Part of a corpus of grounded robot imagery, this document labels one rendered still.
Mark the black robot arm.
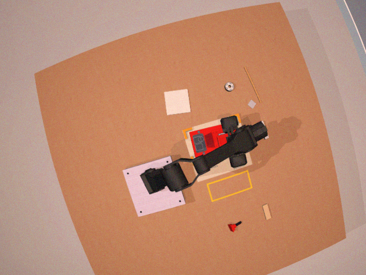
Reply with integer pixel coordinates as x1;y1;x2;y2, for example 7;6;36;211
140;121;268;194

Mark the light tan flat rectangular bar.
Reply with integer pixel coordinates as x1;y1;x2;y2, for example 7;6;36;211
262;204;271;220

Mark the pale pink flat square tile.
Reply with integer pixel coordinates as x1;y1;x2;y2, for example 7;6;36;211
248;100;256;109

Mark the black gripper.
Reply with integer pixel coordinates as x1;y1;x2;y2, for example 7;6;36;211
220;116;247;167

